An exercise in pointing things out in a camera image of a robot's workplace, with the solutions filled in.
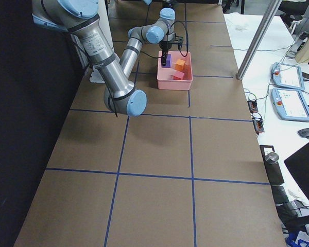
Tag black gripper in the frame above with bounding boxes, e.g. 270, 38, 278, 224
159, 34, 183, 65

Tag purple foam block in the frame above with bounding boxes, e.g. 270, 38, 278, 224
161, 54, 171, 68

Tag orange foam block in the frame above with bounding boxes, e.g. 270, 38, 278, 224
175, 59, 185, 72

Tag pink foam block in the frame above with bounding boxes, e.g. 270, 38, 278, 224
173, 70, 185, 80

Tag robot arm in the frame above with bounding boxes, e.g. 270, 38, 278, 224
32, 1, 183, 116

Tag pink plastic bin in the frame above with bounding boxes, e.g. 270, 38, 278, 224
157, 51, 193, 91

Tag orange connector box far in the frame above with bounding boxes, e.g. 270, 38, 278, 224
247, 99, 258, 113

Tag orange connector box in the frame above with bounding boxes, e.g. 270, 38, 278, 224
252, 117, 265, 135
247, 99, 258, 113

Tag orange connector box near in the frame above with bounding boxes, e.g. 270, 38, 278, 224
252, 117, 265, 135

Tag teach pendant far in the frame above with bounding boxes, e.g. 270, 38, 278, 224
271, 62, 305, 91

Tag teach pendant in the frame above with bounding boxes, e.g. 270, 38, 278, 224
271, 87, 309, 122
271, 62, 305, 91

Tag teach pendant near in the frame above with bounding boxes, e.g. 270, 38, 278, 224
271, 87, 309, 122

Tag metal cup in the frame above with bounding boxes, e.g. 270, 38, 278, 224
265, 152, 279, 165

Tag black computer mouse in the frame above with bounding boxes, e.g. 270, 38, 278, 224
297, 128, 309, 139

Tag white mount base plate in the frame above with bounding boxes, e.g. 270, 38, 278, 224
89, 68, 105, 83

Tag aluminium frame post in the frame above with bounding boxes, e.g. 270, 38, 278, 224
236, 0, 282, 80

